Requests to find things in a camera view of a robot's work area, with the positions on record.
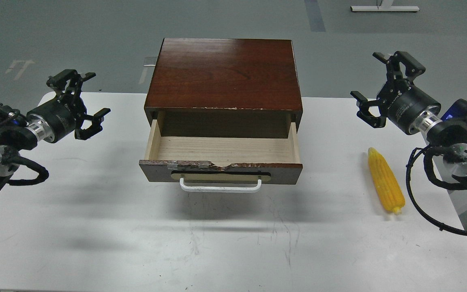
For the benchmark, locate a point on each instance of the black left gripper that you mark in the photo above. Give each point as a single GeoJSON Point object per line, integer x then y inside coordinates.
{"type": "Point", "coordinates": [66, 113]}

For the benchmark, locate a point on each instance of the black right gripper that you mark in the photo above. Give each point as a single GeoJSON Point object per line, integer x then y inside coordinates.
{"type": "Point", "coordinates": [403, 104]}

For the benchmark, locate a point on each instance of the yellow corn cob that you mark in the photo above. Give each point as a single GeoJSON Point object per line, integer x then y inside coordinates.
{"type": "Point", "coordinates": [385, 183]}

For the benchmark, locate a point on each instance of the wooden drawer with white handle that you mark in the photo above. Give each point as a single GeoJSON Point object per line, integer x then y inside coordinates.
{"type": "Point", "coordinates": [231, 147]}

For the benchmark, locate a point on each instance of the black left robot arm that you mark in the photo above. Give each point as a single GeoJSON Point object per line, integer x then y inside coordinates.
{"type": "Point", "coordinates": [14, 137]}

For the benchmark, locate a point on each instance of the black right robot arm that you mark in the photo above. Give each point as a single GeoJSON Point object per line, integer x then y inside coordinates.
{"type": "Point", "coordinates": [444, 157]}

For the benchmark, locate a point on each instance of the white table leg base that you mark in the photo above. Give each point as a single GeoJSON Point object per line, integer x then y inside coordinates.
{"type": "Point", "coordinates": [385, 6]}

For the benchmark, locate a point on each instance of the dark wooden cabinet box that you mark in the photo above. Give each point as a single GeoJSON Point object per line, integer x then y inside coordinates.
{"type": "Point", "coordinates": [225, 74]}

